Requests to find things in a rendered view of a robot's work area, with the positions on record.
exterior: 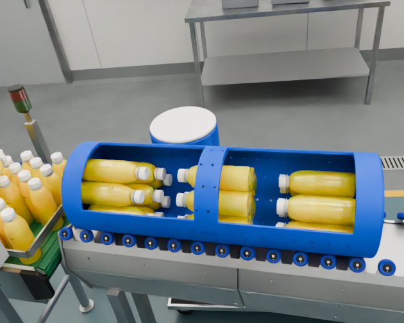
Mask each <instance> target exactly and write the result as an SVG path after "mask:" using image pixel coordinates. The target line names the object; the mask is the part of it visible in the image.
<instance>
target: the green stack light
mask: <svg viewBox="0 0 404 323"><path fill-rule="evenodd" d="M12 103H13V105H14V107H15V109H16V111H17V112H18V113H24V112H28V111H29V110H31V109H32V105H31V102H30V100H29V97H27V98H26V99H25V100H23V101H19V102H12Z"/></svg>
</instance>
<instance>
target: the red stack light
mask: <svg viewBox="0 0 404 323"><path fill-rule="evenodd" d="M9 96H10V98H11V100H12V101H13V102H19V101H23V100H25V99H26V98H27V97H28V95H27V93H26V90H25V88H23V89H22V90H21V91H19V92H15V93H9Z"/></svg>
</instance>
